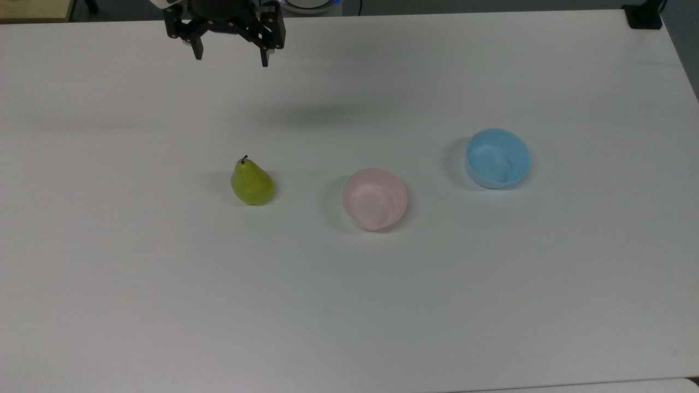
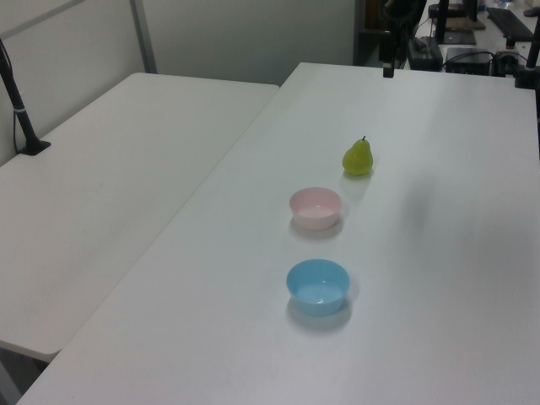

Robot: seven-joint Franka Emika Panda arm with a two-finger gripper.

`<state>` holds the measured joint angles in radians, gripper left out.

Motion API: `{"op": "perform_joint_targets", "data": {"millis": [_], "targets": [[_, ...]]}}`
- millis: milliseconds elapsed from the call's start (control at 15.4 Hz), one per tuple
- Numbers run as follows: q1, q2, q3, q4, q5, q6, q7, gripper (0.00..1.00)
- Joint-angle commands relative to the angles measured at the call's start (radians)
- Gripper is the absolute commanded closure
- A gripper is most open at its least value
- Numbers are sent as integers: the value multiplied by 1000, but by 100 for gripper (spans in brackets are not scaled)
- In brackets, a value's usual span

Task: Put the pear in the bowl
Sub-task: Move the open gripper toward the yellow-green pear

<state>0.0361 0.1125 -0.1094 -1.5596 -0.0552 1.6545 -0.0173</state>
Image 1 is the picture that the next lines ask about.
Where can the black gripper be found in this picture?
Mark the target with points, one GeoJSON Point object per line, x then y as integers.
{"type": "Point", "coordinates": [221, 11]}

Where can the green pear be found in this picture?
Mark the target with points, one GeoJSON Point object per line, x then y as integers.
{"type": "Point", "coordinates": [252, 183]}

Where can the pink plastic bowl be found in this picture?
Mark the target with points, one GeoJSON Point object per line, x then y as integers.
{"type": "Point", "coordinates": [374, 199]}

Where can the blue plastic bowl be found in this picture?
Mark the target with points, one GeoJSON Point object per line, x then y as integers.
{"type": "Point", "coordinates": [497, 158]}

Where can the black chair leg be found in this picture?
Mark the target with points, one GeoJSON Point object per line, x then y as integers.
{"type": "Point", "coordinates": [92, 5]}

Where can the wooden cabinet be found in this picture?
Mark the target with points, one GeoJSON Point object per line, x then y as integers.
{"type": "Point", "coordinates": [35, 10]}

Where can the black table clamp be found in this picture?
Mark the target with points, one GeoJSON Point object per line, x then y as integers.
{"type": "Point", "coordinates": [644, 15]}

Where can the white adjacent table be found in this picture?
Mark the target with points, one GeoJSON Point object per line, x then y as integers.
{"type": "Point", "coordinates": [590, 386]}

